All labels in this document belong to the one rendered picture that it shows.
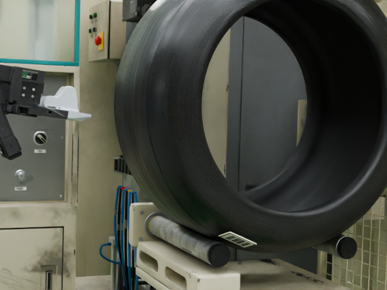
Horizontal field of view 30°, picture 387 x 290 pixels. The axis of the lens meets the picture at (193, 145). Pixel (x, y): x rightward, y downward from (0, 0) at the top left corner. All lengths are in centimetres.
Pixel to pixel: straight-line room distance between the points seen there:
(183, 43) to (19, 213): 84
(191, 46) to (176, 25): 5
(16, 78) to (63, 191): 78
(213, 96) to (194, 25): 46
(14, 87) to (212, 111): 60
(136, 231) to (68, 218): 36
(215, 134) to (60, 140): 48
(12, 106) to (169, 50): 28
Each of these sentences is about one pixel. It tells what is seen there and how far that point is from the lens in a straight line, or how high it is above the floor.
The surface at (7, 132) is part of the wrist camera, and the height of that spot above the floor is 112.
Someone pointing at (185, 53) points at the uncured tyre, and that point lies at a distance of 126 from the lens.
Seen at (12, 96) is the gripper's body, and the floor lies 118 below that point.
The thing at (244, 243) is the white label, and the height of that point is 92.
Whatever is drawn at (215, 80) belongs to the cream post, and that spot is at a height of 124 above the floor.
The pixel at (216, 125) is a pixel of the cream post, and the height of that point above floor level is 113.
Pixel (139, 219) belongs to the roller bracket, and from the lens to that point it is 164.
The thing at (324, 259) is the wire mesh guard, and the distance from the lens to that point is 191.
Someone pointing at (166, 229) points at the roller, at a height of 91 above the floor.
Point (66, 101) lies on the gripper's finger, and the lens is 129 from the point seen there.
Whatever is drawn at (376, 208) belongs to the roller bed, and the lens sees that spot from 188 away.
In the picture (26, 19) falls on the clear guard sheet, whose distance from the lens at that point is 196.
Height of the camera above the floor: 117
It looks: 3 degrees down
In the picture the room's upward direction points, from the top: 2 degrees clockwise
